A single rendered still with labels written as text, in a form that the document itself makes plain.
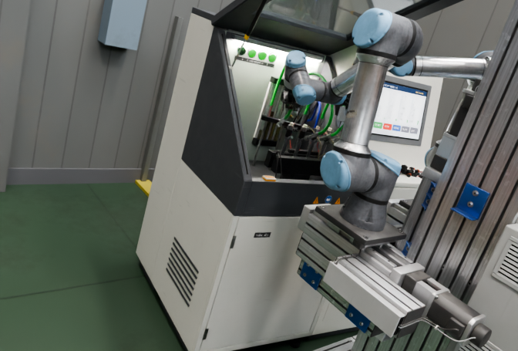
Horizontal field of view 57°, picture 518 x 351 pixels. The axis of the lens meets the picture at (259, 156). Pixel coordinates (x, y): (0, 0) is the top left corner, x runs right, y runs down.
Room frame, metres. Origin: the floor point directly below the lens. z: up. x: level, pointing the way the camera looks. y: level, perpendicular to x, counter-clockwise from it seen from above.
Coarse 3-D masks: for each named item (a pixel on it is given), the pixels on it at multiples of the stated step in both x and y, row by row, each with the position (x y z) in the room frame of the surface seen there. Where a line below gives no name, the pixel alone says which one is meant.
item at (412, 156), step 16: (352, 48) 2.49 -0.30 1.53; (336, 64) 2.55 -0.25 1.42; (416, 80) 2.70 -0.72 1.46; (432, 80) 2.79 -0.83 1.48; (432, 96) 2.79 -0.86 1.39; (432, 112) 2.79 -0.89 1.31; (432, 128) 2.78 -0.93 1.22; (368, 144) 2.46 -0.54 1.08; (384, 144) 2.53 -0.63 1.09; (400, 144) 2.61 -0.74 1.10; (400, 160) 2.61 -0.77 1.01; (416, 160) 2.69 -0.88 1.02; (400, 192) 2.30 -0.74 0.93; (320, 320) 2.17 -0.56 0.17; (336, 320) 2.24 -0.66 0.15; (320, 336) 2.26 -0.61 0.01
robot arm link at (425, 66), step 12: (420, 60) 1.76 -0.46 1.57; (432, 60) 1.77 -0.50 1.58; (444, 60) 1.77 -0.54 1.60; (456, 60) 1.78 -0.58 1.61; (468, 60) 1.78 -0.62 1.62; (480, 60) 1.79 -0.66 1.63; (396, 72) 1.73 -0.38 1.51; (408, 72) 1.73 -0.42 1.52; (420, 72) 1.76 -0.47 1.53; (432, 72) 1.76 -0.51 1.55; (444, 72) 1.76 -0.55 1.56; (456, 72) 1.76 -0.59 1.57; (468, 72) 1.77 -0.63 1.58; (480, 72) 1.77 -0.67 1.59
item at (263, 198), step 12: (252, 180) 1.78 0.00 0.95; (276, 180) 1.86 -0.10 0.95; (288, 180) 1.90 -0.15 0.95; (300, 180) 1.95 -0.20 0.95; (252, 192) 1.78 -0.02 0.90; (264, 192) 1.81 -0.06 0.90; (276, 192) 1.84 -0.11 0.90; (288, 192) 1.88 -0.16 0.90; (300, 192) 1.92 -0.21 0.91; (312, 192) 1.96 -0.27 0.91; (324, 192) 2.00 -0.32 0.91; (336, 192) 2.04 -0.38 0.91; (348, 192) 2.09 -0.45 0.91; (252, 204) 1.79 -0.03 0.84; (264, 204) 1.82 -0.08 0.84; (276, 204) 1.86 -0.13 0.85; (288, 204) 1.90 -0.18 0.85; (300, 204) 1.93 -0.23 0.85
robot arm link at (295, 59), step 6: (288, 54) 1.72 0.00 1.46; (294, 54) 1.73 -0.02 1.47; (300, 54) 1.73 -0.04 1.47; (288, 60) 1.71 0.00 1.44; (294, 60) 1.71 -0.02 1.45; (300, 60) 1.71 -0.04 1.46; (306, 60) 1.75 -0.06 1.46; (288, 66) 1.71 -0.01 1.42; (294, 66) 1.70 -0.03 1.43; (300, 66) 1.71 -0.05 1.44; (288, 72) 1.72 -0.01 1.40
